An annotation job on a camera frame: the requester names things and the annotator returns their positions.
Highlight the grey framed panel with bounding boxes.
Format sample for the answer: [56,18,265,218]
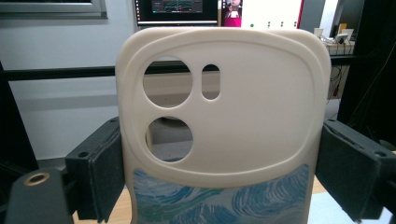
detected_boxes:
[0,0,108,21]

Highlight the white panel with green dots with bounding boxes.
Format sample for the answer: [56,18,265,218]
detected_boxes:
[242,0,304,31]

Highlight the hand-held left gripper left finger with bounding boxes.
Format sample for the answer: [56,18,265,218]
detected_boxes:
[64,116,125,223]

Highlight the black horizontal frame bar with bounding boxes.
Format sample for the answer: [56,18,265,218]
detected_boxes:
[0,55,357,82]

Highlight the computer monitor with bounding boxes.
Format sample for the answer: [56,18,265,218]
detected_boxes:
[134,0,220,28]

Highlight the black curtain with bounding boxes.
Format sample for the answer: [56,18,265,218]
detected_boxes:
[337,0,396,150]

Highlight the cream painted phone case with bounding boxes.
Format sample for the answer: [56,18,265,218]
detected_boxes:
[115,26,332,224]

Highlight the white cabinet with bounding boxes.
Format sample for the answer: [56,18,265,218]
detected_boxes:
[0,15,138,161]

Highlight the white board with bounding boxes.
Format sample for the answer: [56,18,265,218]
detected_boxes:
[307,191,394,224]

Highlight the hanging black cables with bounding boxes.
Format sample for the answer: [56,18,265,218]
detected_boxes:
[326,64,344,101]

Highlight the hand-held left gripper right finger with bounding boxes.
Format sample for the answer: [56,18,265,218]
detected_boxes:
[315,119,396,223]

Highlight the black frame leg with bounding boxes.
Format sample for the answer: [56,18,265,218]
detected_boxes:
[0,61,40,175]

